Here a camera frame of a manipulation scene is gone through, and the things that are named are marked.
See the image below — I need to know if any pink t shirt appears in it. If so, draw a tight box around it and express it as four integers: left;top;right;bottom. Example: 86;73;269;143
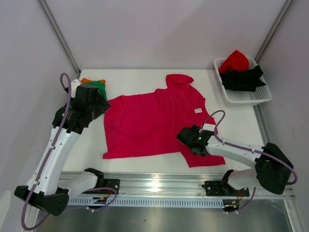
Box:
103;74;225;168

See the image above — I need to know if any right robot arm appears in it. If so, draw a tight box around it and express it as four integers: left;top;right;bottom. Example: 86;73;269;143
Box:
176;125;294;195

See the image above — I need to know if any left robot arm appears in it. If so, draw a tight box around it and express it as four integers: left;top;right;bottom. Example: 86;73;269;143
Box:
14;84;110;216

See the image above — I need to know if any green folded t shirt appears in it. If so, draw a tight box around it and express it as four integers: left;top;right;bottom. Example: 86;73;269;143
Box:
70;84;110;111

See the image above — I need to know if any orange folded t shirt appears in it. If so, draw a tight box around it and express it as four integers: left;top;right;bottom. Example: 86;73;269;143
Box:
81;78;106;84

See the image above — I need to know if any white plastic basket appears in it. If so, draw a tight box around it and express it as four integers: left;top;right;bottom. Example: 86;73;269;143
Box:
213;56;272;107

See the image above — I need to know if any black t shirt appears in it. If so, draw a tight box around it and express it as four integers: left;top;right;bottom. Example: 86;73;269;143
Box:
220;65;266;92

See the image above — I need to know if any red t shirt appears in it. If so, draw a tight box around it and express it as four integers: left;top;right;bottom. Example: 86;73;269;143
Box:
219;50;250;73

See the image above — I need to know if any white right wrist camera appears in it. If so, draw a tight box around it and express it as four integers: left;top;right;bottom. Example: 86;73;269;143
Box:
202;123;217;133

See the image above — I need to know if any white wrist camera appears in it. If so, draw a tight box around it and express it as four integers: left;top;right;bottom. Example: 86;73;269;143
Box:
70;79;81;95
202;123;217;133

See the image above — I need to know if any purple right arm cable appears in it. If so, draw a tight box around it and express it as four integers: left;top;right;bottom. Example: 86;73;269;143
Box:
201;110;298;215

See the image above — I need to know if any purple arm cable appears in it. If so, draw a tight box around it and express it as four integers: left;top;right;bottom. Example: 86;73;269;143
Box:
201;110;298;215
21;72;118;230

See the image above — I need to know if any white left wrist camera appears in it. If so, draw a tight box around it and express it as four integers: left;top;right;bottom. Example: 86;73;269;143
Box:
70;79;81;95

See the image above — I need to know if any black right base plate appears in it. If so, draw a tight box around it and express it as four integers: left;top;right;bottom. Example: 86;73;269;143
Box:
202;181;250;197

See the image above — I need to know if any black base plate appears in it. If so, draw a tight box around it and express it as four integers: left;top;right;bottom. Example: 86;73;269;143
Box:
96;178;120;195
202;181;250;197

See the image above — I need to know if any aluminium front rail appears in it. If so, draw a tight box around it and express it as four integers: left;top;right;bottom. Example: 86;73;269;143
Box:
32;173;296;200

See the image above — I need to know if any white slotted cable duct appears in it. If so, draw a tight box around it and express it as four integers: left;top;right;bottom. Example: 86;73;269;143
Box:
68;196;225;209

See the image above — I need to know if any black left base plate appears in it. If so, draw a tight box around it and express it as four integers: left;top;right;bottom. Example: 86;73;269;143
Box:
96;178;120;195

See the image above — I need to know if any left aluminium corner post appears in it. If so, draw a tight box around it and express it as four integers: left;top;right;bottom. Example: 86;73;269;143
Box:
37;0;81;76

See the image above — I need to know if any aluminium corner post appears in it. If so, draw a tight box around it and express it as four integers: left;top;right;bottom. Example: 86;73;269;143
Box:
37;0;81;76
254;0;295;63

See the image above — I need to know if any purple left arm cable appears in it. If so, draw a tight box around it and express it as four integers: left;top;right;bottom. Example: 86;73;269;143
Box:
21;72;118;230

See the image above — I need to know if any right aluminium corner post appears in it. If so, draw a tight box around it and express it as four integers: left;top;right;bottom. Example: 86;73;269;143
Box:
254;0;295;63

